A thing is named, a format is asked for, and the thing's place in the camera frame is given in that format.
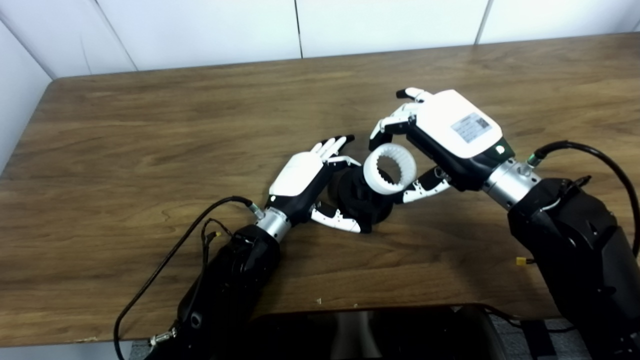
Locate black flat floor box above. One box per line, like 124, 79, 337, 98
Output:
520, 320, 553, 360

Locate round black plastic part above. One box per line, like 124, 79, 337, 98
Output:
327, 165, 396, 235

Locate glossy black robot torso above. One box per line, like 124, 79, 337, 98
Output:
220, 305, 506, 360

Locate black floor cable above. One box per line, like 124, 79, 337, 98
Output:
482, 306, 576, 333

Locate white plastic ring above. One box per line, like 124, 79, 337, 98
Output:
363, 143, 418, 196

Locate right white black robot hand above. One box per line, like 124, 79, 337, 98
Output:
368, 87, 543, 211

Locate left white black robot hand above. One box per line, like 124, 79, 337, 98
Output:
252, 134, 362, 240

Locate right thin black arm wire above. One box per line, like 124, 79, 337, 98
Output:
545, 175, 593, 211

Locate thin black arm wire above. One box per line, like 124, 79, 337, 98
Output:
545, 175, 593, 211
200, 218, 233, 281

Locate left thin black arm wire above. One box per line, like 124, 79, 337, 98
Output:
200, 218, 233, 281

